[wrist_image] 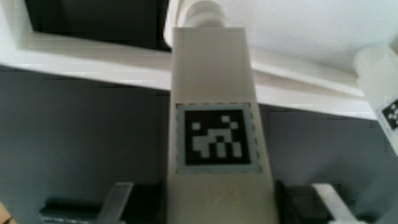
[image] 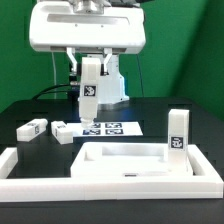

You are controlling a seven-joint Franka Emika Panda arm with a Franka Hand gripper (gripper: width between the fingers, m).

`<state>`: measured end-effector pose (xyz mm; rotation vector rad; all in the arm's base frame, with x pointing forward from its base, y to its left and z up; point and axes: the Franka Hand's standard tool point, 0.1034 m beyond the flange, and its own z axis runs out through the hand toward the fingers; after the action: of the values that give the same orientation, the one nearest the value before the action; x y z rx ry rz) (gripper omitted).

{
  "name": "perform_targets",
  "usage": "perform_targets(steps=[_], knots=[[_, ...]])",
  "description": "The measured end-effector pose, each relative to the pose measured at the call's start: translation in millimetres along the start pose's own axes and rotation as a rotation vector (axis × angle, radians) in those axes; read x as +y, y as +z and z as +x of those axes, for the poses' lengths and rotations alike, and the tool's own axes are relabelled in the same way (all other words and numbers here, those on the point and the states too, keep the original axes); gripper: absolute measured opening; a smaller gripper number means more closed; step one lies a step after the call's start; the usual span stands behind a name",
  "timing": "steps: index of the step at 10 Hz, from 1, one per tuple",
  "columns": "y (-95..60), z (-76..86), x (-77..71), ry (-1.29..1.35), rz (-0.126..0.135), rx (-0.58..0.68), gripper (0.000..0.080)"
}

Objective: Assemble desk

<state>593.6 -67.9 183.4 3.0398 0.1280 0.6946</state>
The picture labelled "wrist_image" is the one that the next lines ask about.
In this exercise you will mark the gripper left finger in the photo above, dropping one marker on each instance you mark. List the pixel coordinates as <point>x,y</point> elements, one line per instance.
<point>130,207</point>

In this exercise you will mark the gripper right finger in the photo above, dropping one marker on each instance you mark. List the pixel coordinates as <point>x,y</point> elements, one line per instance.
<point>310,205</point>

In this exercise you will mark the white leg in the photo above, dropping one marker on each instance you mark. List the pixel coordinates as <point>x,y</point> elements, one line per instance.
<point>219,179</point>
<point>375,64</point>

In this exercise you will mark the white desk top tray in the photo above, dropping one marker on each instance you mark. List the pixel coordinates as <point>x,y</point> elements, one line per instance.
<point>306,33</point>

